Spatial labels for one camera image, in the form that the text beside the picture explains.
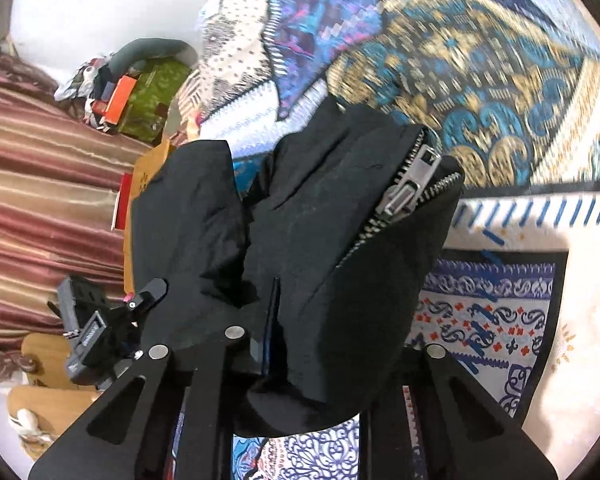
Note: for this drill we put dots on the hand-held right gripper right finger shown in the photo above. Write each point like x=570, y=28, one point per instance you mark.
x=382, y=427

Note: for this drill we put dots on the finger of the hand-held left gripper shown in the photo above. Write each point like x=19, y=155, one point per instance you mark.
x=150, y=300

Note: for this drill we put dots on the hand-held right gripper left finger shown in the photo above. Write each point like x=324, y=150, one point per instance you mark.
x=271, y=325

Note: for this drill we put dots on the black zip jacket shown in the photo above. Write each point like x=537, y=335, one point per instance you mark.
x=320, y=260

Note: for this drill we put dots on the wooden chair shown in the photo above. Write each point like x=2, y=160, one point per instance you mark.
x=45, y=400

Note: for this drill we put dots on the red box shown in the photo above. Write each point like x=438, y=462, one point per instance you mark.
x=121, y=202

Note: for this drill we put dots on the red striped curtain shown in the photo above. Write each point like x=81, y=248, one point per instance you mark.
x=45, y=185

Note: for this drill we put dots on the orange box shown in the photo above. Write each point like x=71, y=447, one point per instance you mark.
x=119, y=100

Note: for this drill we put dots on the white crumpled plastic bag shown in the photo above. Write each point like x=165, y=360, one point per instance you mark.
x=80, y=80

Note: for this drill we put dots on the grey neck pillow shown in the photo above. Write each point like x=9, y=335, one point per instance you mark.
x=140, y=52

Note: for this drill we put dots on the blue patterned blanket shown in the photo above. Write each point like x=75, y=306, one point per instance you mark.
x=480, y=85

